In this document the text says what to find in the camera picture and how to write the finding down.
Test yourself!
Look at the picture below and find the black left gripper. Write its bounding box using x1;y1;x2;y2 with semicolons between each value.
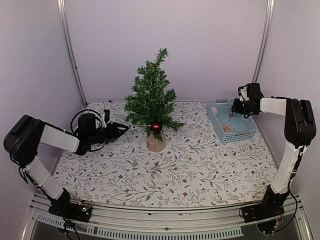
88;122;129;145

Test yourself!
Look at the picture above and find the pink pompom ornament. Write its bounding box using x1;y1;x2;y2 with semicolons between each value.
211;107;218;115

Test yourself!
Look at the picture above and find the wooden tree stump base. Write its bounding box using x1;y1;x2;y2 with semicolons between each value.
146;133;166;152

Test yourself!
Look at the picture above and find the dark red bauble ornament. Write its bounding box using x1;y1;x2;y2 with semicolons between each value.
150;121;163;134

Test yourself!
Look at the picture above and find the small green christmas tree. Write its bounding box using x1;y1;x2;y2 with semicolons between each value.
124;48;184;141

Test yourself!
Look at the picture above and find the small red berry sprig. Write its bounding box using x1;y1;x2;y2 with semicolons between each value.
228;112;234;122

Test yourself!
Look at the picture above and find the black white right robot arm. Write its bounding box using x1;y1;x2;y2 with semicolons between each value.
231;83;317;218

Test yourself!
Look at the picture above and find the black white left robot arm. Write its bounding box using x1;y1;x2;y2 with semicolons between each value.
3;112;129;217

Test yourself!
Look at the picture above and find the light blue plastic basket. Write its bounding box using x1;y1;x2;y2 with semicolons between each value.
206;99;258;143

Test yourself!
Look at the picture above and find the beige wooden ornament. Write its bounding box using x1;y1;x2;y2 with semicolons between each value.
222;124;234;133

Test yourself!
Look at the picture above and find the floral patterned table mat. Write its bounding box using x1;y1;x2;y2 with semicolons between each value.
53;102;277;208

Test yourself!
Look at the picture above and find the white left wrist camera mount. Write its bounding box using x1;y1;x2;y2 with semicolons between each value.
101;109;110;128

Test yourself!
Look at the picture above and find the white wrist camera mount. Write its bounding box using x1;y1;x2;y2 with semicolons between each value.
237;85;250;102
101;109;110;128

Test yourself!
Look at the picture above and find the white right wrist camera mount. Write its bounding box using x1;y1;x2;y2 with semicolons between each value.
237;85;250;102

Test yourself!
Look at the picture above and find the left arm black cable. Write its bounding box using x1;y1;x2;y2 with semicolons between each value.
69;109;103;136

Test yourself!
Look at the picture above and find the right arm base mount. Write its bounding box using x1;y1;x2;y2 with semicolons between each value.
238;186;298;235

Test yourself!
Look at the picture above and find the right aluminium corner post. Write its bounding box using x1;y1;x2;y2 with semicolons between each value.
252;0;275;83

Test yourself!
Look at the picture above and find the aluminium corner post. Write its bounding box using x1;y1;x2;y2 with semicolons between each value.
252;0;275;83
56;0;88;106

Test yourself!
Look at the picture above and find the front aluminium rail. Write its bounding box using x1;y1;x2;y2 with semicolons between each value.
21;193;315;240

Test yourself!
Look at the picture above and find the left aluminium corner post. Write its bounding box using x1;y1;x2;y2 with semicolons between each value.
56;0;88;106

